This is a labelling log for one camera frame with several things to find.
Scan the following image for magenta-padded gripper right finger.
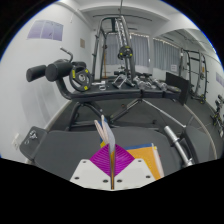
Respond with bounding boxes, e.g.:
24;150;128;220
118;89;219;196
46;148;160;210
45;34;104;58
114;144;157;191

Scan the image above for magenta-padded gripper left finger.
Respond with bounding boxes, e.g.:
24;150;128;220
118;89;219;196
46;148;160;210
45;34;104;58
69;143;113;191

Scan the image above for orange yellow blue printed towel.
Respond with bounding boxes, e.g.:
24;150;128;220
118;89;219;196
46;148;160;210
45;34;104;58
93;114;165;191

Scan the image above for black padded weight bench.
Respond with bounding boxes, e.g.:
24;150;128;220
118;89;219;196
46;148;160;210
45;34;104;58
19;125;224;178

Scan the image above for silver barbell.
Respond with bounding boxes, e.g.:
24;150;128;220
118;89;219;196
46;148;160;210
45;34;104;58
163;125;194;167

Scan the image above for black bench with roller pads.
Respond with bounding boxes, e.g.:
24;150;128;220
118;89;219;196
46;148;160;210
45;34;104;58
25;59;183;131

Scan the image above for grey dumbbells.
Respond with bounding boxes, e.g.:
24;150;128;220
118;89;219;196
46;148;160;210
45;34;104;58
113;71;168;92

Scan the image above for black weight plate yellow marks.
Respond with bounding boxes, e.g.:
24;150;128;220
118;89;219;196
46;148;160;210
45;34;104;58
69;64;92;93

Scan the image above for black box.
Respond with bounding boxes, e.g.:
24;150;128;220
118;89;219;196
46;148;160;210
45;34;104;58
165;71;189;106

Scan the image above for black exercise machine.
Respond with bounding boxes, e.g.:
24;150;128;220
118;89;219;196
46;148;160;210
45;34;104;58
211;94;224;134

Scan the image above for black weight plate on machine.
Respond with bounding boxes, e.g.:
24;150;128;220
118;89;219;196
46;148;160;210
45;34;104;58
118;45;134;60

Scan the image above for wide grey curtain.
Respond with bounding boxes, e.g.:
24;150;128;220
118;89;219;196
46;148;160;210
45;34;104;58
104;33;150;68

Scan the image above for narrow grey curtain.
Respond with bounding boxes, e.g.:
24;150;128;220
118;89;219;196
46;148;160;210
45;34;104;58
153;39;181;73

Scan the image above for black squat rack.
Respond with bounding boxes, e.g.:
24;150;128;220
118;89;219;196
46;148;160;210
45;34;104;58
179;49;208;105

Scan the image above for small metal ring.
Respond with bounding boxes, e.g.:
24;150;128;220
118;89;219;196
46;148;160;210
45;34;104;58
27;130;38;141

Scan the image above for white wall socket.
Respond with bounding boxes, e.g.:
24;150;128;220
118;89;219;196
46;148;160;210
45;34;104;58
11;133;22;151

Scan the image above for grey cable machine frame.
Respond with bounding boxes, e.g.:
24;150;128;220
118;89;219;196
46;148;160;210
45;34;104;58
91;15;138;83

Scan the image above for small purple wall poster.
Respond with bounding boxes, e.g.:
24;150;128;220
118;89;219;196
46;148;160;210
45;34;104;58
215;72;224;88

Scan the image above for large purple wall poster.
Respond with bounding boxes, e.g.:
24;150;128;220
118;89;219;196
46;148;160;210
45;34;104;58
27;19;64;42

